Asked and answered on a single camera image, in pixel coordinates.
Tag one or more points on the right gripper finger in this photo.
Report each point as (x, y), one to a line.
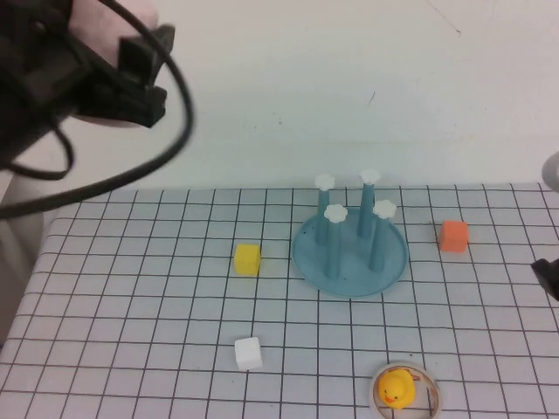
(548, 279)

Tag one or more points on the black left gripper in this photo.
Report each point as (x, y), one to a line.
(43, 57)

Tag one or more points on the pink plastic cup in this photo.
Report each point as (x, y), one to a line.
(105, 30)

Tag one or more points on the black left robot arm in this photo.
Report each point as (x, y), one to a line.
(22, 131)

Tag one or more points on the blue cup stand with pegs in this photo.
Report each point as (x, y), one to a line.
(349, 270)

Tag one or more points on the orange foam cube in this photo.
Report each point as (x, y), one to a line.
(454, 235)

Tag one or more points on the white tape roll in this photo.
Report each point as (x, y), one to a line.
(436, 393)

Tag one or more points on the yellow rubber duck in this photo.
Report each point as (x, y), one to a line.
(395, 388)

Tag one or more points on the yellow foam cube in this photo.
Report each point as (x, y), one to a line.
(247, 259)

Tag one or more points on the white black-grid tablecloth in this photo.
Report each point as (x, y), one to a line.
(153, 305)

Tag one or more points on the white foam cube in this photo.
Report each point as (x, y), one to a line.
(248, 353)

